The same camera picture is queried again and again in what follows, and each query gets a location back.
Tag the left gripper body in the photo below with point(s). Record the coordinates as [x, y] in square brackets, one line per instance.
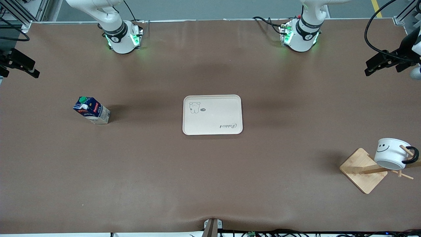
[402, 54]

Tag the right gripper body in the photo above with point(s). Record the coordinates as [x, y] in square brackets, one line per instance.
[4, 60]

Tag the blue milk carton green cap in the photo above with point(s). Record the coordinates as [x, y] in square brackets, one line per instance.
[93, 112]

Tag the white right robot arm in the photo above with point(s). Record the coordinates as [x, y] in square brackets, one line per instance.
[120, 41]

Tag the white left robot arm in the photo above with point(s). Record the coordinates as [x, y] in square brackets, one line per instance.
[304, 36]

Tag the wooden cup rack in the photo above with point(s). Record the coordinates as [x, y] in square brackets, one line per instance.
[361, 171]

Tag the cream tray with bear print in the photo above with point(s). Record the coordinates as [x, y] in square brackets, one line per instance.
[213, 118]

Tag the brown table mat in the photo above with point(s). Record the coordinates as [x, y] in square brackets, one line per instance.
[210, 181]

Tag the aluminium frame profile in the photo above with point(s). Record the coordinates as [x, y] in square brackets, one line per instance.
[39, 10]
[399, 20]

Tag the metal table edge bracket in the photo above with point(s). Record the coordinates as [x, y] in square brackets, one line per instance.
[212, 228]

